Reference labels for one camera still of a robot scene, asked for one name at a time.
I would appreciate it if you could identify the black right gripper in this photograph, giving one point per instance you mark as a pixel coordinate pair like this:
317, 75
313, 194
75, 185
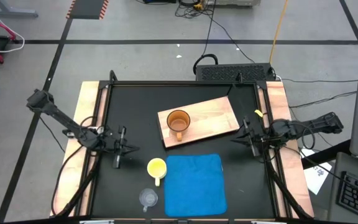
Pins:
261, 138

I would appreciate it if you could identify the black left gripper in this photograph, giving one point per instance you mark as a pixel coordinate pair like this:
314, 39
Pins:
112, 145

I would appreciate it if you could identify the pale yellow mug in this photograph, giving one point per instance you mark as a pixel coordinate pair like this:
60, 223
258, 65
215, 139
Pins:
156, 167

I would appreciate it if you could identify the orange ceramic mug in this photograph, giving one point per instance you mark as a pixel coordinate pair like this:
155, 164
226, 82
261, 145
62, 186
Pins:
179, 121

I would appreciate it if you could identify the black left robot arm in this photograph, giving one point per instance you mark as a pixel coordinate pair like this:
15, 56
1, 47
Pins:
57, 113

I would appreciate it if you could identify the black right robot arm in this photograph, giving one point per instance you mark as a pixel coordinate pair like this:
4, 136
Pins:
309, 126

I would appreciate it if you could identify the yellow tape piece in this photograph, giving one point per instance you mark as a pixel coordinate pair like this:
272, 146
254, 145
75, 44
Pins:
258, 113

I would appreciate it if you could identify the wooden side panel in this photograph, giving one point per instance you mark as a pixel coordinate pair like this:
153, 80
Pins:
87, 93
278, 96

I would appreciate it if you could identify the black computer tower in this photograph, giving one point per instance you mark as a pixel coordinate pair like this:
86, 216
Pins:
235, 73

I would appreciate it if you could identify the blue cloth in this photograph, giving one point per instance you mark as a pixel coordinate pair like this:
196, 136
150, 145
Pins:
194, 186

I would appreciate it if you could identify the white paper sheet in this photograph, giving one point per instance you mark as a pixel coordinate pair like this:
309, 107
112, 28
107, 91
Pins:
315, 177

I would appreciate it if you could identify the black desk leg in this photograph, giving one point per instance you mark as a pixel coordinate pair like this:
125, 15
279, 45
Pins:
328, 155

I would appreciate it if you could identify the grey device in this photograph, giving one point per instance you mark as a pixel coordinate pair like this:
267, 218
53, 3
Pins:
235, 2

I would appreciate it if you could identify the black mat with hazard stripes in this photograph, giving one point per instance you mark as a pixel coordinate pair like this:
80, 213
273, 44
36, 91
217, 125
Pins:
87, 8

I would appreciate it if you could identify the grey metal desk foot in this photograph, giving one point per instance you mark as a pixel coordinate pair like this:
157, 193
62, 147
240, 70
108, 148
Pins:
17, 13

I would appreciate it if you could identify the silver metal bracket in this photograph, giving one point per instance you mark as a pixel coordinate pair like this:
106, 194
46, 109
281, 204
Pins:
267, 222
96, 222

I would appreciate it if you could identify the black table frame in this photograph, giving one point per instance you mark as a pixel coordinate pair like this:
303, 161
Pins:
182, 83

